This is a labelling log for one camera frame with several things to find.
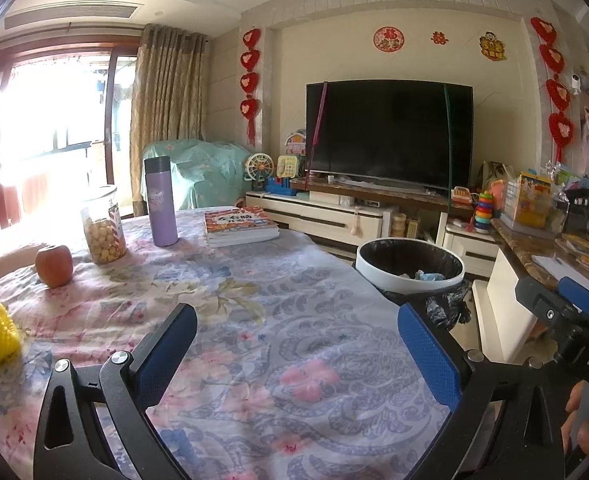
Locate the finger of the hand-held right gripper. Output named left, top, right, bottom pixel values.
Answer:
left=558, top=276, right=589, bottom=315
left=515, top=276, right=582, bottom=325

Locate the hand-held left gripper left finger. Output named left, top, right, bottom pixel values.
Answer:
left=33, top=303, right=198, bottom=480

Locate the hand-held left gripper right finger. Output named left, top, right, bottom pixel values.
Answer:
left=397, top=303, right=567, bottom=480

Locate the round black white-rimmed bin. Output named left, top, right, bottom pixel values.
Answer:
left=355, top=238, right=471, bottom=332

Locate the white paper sheet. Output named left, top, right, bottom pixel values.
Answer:
left=531, top=254, right=589, bottom=297

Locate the yellow printed box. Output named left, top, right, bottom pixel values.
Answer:
left=517, top=172, right=552, bottom=228

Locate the glass jar of snack balls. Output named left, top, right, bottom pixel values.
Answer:
left=80, top=185, right=127, bottom=265

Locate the red apple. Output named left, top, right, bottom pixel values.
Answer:
left=35, top=244, right=74, bottom=288

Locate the purple thermos bottle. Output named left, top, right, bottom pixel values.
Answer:
left=143, top=156, right=178, bottom=247

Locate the white television cabinet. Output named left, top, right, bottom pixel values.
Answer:
left=247, top=177, right=500, bottom=281

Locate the green stick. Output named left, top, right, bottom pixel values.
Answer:
left=443, top=85, right=455, bottom=192

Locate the teal covered armchair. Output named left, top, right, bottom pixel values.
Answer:
left=142, top=139, right=252, bottom=211

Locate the red heart hanging decoration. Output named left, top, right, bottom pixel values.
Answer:
left=240, top=29, right=262, bottom=145
left=530, top=16, right=575, bottom=163

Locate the toy ferris wheel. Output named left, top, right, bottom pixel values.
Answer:
left=246, top=154, right=275, bottom=192

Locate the black flat television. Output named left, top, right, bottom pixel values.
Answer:
left=305, top=80, right=474, bottom=192

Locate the toy house sign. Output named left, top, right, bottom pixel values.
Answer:
left=285, top=130, right=307, bottom=157

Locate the wooden framed balcony door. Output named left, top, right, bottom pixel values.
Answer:
left=0, top=35, right=142, bottom=221

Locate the beige curtain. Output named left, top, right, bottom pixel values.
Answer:
left=130, top=24, right=210, bottom=211

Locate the ceiling air vent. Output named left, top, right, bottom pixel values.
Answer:
left=4, top=4, right=140, bottom=33

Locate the rainbow stacking ring toy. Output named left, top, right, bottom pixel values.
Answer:
left=474, top=191, right=495, bottom=233

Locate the cartoon figure wall decal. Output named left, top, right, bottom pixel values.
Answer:
left=478, top=31, right=506, bottom=61

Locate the round red wall decal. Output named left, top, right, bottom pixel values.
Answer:
left=373, top=26, right=405, bottom=53

